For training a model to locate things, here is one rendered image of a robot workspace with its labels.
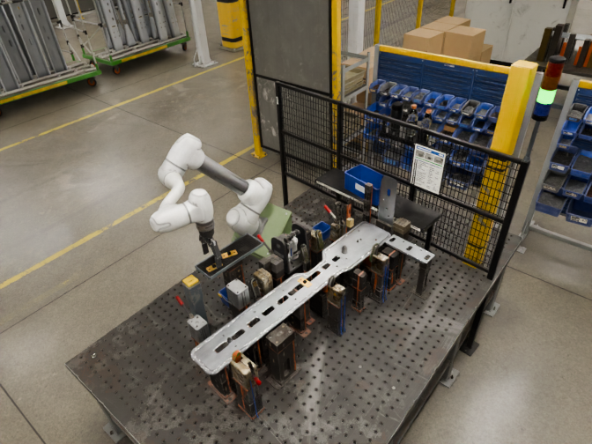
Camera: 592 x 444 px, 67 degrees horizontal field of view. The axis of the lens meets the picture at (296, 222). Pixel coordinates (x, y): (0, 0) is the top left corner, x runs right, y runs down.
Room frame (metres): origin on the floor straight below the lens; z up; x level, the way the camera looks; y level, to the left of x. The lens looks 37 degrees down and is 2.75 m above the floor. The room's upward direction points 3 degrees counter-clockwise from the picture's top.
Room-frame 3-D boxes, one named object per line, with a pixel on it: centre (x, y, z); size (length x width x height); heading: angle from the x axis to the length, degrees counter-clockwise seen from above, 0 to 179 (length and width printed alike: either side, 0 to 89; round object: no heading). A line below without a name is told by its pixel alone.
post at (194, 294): (1.65, 0.56, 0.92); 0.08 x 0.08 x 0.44; 44
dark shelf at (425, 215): (2.51, -0.54, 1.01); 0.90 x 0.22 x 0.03; 44
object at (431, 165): (2.38, -0.84, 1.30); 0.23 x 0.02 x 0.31; 44
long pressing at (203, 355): (1.73, -0.02, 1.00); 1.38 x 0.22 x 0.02; 134
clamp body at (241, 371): (1.20, 0.27, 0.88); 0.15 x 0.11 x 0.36; 44
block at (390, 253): (1.98, -0.55, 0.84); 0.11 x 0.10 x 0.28; 44
